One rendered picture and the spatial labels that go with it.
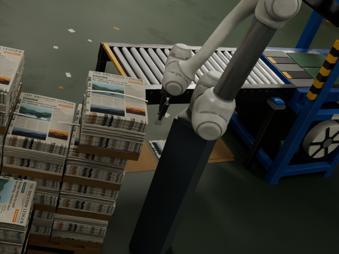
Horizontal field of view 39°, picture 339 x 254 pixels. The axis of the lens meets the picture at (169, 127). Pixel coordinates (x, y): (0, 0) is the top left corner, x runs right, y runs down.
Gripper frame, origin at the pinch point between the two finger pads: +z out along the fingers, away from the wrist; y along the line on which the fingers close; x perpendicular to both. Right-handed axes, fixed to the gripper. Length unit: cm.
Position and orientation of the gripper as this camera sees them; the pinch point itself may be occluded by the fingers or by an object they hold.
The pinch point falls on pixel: (159, 118)
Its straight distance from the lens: 235.6
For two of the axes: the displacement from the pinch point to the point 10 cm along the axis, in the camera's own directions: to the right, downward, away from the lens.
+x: 9.6, 1.9, 2.0
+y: 0.5, 6.0, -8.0
